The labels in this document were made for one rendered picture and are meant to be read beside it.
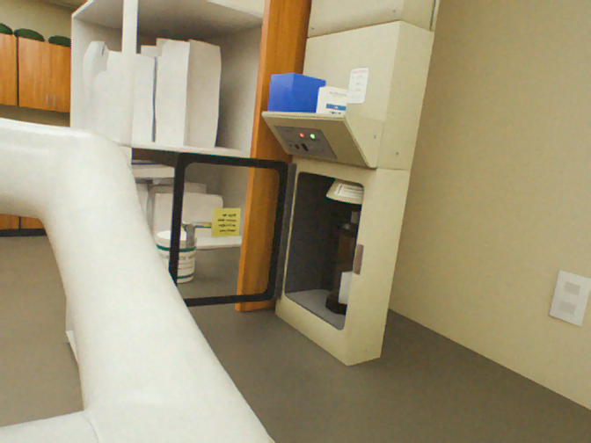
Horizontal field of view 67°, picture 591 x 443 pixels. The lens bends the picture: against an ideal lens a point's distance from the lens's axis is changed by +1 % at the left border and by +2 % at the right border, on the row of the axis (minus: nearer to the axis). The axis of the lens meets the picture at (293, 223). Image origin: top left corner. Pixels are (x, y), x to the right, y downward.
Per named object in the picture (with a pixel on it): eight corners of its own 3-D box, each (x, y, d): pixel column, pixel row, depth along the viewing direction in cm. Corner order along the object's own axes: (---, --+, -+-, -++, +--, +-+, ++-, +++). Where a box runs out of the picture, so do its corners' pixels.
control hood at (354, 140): (292, 154, 121) (296, 117, 119) (378, 168, 95) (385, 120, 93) (257, 150, 114) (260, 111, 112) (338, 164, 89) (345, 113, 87)
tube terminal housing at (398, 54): (338, 303, 144) (373, 57, 130) (416, 348, 119) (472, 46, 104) (273, 314, 130) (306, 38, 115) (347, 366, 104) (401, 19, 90)
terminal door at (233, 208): (273, 300, 127) (289, 161, 119) (165, 308, 112) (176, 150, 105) (272, 299, 127) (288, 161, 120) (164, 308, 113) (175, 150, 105)
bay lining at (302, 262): (346, 285, 140) (362, 174, 133) (411, 316, 120) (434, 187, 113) (283, 293, 126) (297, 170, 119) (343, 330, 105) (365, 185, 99)
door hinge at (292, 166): (276, 296, 128) (292, 163, 121) (280, 300, 126) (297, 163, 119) (272, 297, 128) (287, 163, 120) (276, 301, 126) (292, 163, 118)
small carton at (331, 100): (335, 118, 102) (339, 90, 101) (345, 117, 98) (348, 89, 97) (316, 114, 101) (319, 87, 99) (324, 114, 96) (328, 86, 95)
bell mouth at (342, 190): (361, 194, 126) (363, 176, 125) (409, 206, 112) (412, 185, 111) (312, 193, 116) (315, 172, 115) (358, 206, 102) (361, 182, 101)
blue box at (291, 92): (298, 116, 117) (302, 81, 115) (322, 118, 109) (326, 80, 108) (266, 112, 111) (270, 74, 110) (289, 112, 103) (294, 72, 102)
